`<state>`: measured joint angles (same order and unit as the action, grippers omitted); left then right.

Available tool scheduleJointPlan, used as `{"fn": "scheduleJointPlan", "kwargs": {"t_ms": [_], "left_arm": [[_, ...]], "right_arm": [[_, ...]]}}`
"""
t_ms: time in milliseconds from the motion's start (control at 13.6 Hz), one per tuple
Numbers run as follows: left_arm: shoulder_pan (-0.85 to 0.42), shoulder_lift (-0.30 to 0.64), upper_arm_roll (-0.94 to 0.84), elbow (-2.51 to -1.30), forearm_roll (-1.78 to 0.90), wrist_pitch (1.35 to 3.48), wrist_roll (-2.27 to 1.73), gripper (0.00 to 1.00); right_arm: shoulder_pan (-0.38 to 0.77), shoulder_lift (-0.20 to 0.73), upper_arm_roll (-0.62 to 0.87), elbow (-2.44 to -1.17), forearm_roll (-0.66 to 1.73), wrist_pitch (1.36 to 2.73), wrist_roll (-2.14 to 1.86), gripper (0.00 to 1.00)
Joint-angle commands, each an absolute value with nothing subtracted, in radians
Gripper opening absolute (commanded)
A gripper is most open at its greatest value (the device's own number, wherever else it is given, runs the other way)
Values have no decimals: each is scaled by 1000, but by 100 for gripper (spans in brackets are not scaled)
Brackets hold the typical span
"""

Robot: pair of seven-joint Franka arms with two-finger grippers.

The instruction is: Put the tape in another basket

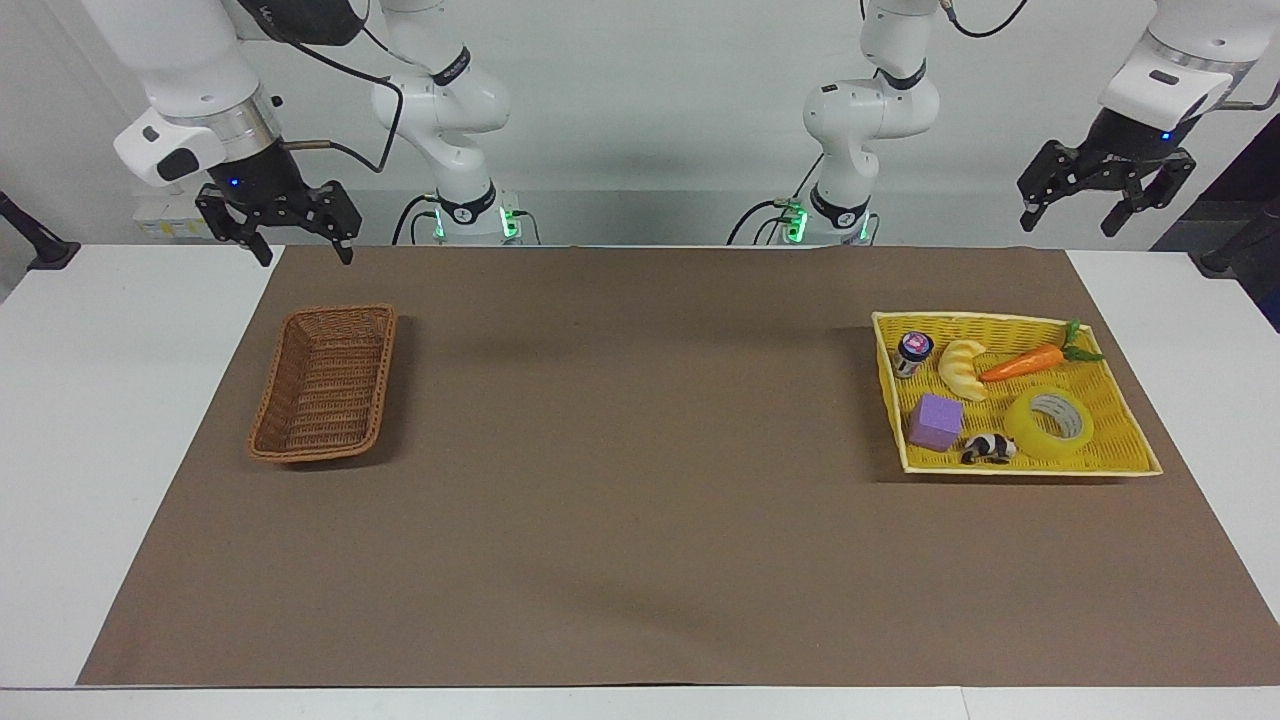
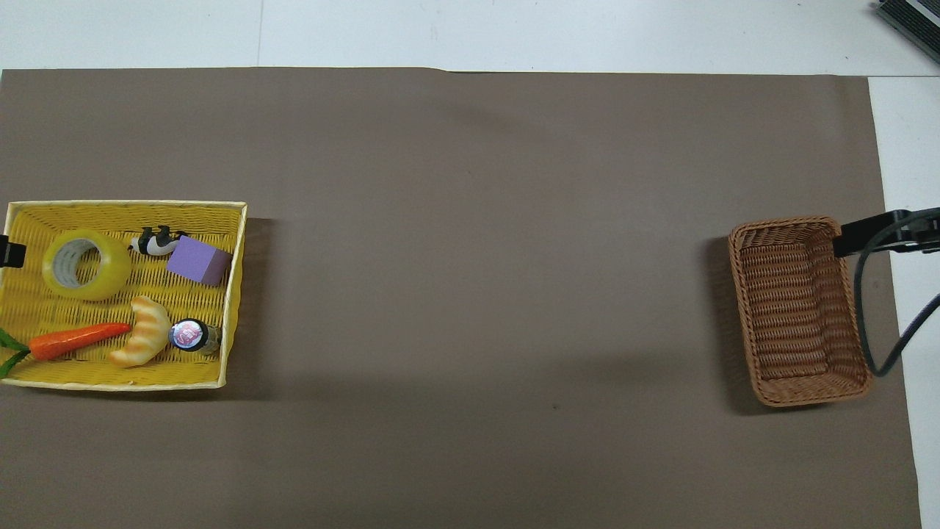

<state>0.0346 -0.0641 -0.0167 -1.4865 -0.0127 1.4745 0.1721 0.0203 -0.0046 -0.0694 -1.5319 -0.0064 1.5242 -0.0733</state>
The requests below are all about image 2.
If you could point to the yellow woven basket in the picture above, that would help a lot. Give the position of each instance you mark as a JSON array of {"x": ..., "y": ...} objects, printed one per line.
[{"x": 198, "y": 367}]

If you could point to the brown wicker basket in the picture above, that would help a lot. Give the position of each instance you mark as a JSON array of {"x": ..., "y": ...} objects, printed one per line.
[{"x": 797, "y": 323}]

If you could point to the yellow clear tape roll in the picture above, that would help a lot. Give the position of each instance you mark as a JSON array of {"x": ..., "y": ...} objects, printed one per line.
[{"x": 110, "y": 275}]

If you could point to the purple block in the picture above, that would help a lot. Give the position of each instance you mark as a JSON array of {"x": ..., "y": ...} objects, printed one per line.
[{"x": 198, "y": 261}]

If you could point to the small dark bottle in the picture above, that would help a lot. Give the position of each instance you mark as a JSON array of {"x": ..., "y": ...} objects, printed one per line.
[{"x": 189, "y": 335}]

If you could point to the black and white toy animal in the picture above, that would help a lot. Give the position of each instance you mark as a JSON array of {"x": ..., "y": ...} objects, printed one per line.
[{"x": 150, "y": 244}]

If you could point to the toy croissant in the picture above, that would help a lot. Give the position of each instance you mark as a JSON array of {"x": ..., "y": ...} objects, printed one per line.
[{"x": 147, "y": 330}]

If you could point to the toy carrot with green leaves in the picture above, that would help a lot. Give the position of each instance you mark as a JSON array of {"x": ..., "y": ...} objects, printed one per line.
[{"x": 73, "y": 340}]

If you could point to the black stand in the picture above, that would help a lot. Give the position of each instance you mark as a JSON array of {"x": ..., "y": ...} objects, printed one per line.
[{"x": 914, "y": 18}]

